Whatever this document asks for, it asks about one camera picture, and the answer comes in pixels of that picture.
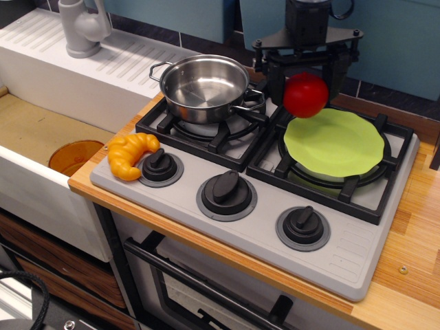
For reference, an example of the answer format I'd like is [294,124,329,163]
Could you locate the black right stove knob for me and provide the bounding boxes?
[276,206,331,252]

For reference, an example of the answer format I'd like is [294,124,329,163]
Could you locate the yellow plastic croissant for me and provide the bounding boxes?
[107,133,160,182]

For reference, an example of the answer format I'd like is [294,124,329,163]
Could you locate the black braided cable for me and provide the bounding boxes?
[0,270,51,330]

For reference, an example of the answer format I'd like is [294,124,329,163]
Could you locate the black burner grate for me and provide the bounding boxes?
[135,80,293,172]
[246,108,418,225]

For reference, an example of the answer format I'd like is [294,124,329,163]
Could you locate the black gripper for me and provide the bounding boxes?
[252,1,363,106]

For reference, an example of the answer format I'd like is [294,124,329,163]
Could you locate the light green plate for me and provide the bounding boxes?
[283,108,385,177]

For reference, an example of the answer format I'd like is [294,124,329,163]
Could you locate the toy oven door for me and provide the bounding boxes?
[125,236,351,329]

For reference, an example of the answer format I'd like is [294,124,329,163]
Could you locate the orange sink drain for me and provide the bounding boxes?
[48,140,104,177]

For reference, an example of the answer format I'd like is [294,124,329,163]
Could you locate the black left burner grate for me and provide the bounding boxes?
[135,80,293,172]

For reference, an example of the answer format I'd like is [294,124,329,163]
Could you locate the black stove knob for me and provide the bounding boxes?
[137,148,184,188]
[276,206,331,252]
[196,170,258,222]

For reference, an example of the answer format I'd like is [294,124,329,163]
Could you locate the grey toy faucet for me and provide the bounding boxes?
[58,0,112,58]

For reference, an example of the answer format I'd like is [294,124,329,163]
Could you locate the black left stove knob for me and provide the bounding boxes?
[137,148,184,188]

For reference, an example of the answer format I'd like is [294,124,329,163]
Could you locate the wooden drawer fronts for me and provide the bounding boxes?
[1,209,136,329]

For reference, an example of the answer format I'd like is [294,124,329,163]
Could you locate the black oven door handle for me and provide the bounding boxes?
[124,232,294,329]

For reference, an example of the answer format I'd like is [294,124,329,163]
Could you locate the grey toy stove top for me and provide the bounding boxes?
[90,145,399,301]

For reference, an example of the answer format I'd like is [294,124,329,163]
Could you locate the white toy sink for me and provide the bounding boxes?
[0,8,200,263]

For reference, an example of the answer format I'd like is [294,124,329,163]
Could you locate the black right burner grate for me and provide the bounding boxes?
[246,108,418,225]

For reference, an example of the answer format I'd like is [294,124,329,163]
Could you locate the red plastic apple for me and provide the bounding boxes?
[283,72,329,118]

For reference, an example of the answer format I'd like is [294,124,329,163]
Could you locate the stainless steel pot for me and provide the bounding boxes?
[149,54,266,124]

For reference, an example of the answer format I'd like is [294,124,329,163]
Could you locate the black middle stove knob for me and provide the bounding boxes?
[196,170,258,222]

